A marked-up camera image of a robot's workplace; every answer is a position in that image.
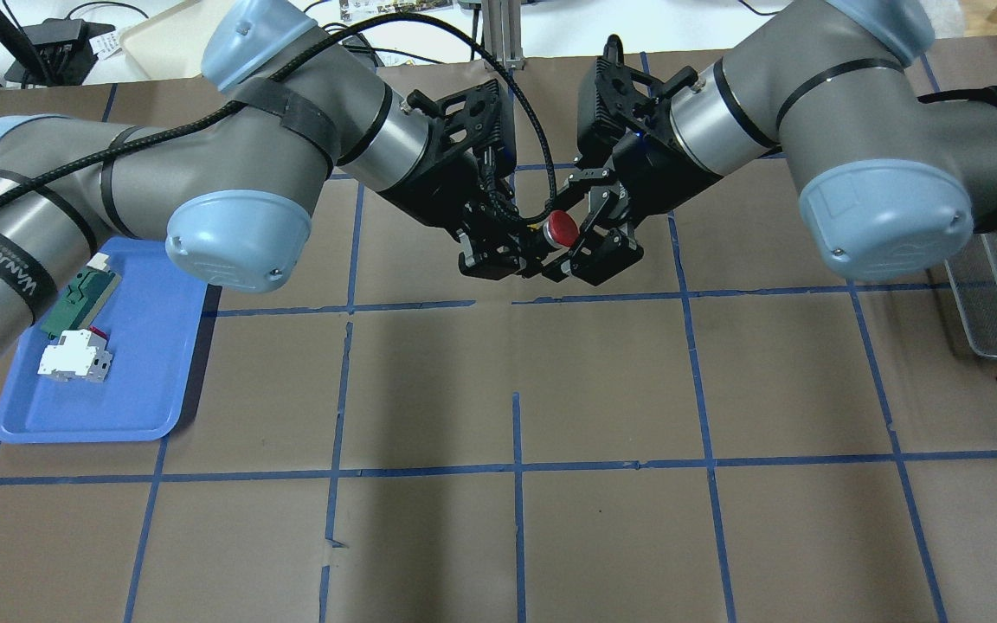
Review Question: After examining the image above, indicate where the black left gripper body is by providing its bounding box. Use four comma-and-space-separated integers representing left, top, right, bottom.
379, 80, 516, 254

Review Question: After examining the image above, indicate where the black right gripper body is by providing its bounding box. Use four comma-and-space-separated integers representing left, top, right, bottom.
576, 36, 723, 229

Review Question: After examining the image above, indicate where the red emergency stop button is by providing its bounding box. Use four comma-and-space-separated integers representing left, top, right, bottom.
531, 210, 579, 254

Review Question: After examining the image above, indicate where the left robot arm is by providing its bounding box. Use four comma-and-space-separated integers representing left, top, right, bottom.
0, 1, 518, 356

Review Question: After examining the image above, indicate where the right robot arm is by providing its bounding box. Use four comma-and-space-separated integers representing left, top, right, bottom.
544, 1, 997, 285

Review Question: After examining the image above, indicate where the blue plastic tray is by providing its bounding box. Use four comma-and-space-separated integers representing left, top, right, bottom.
0, 236, 209, 444

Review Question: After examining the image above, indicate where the green terminal block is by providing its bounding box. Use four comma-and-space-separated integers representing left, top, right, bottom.
39, 252, 122, 340

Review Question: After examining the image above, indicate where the white electrical module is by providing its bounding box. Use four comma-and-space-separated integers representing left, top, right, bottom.
38, 330, 113, 383

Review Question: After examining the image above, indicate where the aluminium frame post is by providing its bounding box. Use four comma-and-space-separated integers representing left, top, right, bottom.
481, 0, 524, 70

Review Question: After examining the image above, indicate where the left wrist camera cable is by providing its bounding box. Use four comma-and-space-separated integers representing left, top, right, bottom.
0, 13, 560, 224

